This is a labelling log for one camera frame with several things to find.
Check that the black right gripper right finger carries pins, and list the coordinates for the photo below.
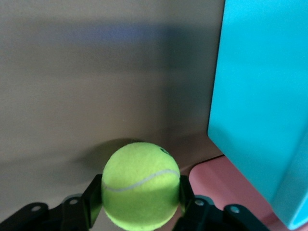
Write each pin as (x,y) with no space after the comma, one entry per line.
(199,214)

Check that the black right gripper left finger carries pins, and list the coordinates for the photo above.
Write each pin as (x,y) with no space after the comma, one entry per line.
(79,211)

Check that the yellow-green tennis ball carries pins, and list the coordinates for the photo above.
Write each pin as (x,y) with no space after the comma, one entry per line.
(140,187)

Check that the pink plastic bin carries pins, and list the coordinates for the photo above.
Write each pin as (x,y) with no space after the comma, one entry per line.
(216,183)

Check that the blue plastic bin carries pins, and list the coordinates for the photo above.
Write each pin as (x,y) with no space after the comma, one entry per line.
(260,84)

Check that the brown table cover sheet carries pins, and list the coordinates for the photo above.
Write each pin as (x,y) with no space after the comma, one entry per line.
(84,84)

